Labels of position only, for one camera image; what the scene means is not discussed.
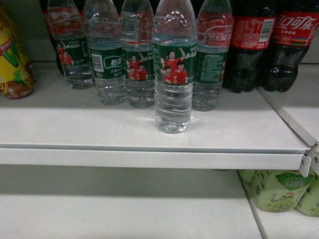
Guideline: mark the green juice bottle right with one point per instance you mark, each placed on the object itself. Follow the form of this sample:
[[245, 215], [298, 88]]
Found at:
[[309, 202]]

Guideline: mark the water bottle middle back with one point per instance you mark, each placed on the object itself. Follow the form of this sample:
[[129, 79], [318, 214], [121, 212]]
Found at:
[[136, 35]]

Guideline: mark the clear water bottle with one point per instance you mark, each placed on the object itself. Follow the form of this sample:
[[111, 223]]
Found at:
[[174, 40]]

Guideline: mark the cola bottle olympic label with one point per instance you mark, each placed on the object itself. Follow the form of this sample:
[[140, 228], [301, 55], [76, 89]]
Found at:
[[295, 27]]

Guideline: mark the yellow lemon tea bottle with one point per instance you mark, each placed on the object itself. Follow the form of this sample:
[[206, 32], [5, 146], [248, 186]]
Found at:
[[16, 69]]

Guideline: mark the cola bottle red label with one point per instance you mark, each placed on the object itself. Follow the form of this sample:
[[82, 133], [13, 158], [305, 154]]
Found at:
[[254, 22]]

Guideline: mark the water bottle right back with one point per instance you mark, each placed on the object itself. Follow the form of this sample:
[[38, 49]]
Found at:
[[214, 30]]

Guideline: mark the white metal shelf board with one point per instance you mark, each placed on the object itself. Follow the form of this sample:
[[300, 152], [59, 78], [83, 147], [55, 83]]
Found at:
[[57, 125]]

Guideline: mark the water bottle barcode label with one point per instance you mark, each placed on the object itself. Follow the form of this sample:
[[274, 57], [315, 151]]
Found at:
[[103, 34]]

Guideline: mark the water bottle far left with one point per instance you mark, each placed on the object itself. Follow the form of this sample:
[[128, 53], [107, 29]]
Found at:
[[71, 44]]

